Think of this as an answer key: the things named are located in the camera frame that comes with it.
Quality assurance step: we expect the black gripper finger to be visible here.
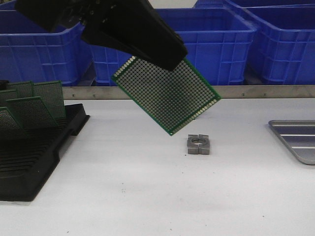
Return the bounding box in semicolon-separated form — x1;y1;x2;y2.
82;0;188;71

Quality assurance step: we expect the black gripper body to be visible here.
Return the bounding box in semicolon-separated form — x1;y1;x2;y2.
14;0;119;32

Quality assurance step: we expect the green perforated circuit board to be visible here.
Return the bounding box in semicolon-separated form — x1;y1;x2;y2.
112;56;221;136

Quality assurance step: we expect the green board rear right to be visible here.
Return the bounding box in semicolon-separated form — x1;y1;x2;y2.
33;81;66;119

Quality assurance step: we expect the green board rear left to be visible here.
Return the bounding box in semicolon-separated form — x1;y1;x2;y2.
7;81;33;98

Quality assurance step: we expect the green board middle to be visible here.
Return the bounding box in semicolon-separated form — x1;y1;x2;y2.
6;96;58;129

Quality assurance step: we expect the green board small left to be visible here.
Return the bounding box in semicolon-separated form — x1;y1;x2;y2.
0;89;18;107

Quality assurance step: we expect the green board front left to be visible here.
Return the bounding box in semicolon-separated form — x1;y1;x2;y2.
0;107;27;140

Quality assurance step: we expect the black slotted board rack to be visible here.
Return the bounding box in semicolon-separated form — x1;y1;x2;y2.
0;104;90;202

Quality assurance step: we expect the silver metal tray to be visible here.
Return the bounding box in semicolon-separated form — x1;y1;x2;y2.
268;120;315;165

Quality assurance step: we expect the blue crate behind right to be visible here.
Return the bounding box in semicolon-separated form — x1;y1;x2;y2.
193;0;315;8

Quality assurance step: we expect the blue crate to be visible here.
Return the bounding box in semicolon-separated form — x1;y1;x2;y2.
243;6;315;85
193;0;315;8
91;8;255;86
0;1;92;86

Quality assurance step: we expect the blue crate left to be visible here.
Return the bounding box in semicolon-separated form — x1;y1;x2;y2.
0;1;92;86

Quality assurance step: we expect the blue crate centre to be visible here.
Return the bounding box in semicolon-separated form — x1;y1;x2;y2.
91;8;255;86

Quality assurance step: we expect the grey metal clamp block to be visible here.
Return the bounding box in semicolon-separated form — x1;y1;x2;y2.
187;134;210;155

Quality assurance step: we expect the steel table edge rail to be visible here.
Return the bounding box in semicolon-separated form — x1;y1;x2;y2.
63;85;315;100

